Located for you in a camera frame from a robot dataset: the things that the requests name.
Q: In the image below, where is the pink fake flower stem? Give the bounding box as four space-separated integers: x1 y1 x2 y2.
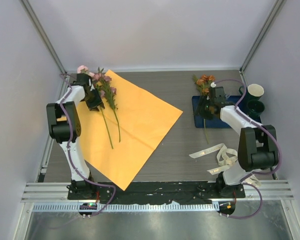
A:
77 65 114 149
93 67 121 142

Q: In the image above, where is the orange fake flower stem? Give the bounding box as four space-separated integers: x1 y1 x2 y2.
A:
192 74 215 144

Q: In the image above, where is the orange wrapping paper sheet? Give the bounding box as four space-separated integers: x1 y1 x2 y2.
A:
57 69 184 191

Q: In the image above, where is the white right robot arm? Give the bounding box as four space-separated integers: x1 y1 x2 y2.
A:
198 83 281 198

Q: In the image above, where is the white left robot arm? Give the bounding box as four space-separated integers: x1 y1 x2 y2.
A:
46 73 104 200

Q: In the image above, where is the blue plastic tray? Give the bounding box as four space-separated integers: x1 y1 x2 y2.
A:
192 95 262 129

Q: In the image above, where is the dark green mug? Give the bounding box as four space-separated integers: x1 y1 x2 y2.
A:
247 99 265 119

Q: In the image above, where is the green mug white interior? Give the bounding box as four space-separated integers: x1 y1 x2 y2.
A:
242 84 265 103

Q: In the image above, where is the cream printed ribbon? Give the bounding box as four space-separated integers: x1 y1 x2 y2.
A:
189 143 262 187

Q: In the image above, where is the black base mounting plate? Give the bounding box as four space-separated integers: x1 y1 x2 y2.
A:
67 181 246 205

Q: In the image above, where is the aluminium front rail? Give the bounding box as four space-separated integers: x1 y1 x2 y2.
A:
21 180 294 215

